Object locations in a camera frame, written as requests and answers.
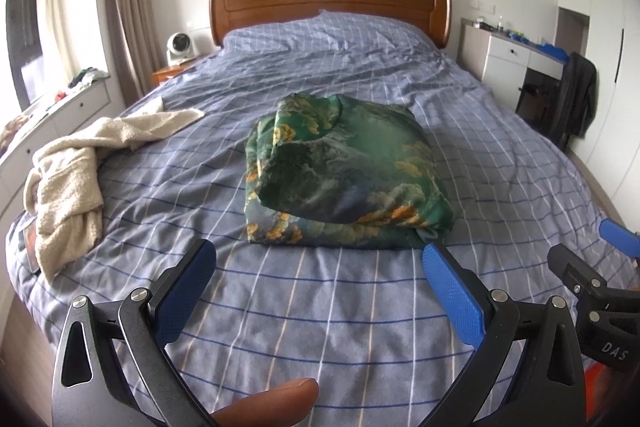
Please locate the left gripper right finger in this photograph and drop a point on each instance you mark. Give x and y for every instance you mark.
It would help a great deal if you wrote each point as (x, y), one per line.
(548, 386)

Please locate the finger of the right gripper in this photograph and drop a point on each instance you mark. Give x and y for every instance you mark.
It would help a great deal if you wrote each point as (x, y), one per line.
(621, 238)
(575, 274)

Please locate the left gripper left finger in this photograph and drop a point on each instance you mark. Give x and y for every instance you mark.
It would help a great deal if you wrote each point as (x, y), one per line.
(89, 386)

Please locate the green floral silk garment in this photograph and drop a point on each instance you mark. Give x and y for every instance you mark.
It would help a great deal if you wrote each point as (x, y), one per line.
(344, 173)

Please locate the operator hand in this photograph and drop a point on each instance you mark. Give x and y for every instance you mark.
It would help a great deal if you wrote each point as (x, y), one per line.
(284, 405)

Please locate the white wardrobe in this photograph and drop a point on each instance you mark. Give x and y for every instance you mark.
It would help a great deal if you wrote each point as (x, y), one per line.
(610, 147)

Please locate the dark jacket on chair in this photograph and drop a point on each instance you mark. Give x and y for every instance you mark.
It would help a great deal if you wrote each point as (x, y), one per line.
(576, 104)

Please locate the cream knit garment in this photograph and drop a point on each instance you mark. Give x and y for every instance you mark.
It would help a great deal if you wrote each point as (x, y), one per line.
(62, 189)

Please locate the blue plaid bed sheet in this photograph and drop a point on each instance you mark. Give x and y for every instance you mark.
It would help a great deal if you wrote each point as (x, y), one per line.
(364, 323)

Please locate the white desk with drawers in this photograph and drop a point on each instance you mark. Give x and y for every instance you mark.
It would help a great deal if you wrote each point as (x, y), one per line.
(503, 64)

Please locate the white window cabinet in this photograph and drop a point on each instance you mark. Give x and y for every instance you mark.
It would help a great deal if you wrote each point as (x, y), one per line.
(73, 113)

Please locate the wooden nightstand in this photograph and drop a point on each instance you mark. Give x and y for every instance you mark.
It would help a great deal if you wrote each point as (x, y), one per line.
(172, 71)

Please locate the small white fan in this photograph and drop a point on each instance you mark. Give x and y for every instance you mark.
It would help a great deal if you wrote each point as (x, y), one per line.
(179, 49)

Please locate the sheer white curtain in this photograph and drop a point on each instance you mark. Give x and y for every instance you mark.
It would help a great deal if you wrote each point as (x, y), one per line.
(55, 44)

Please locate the beige curtain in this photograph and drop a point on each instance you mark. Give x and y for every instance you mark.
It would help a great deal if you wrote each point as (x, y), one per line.
(134, 46)

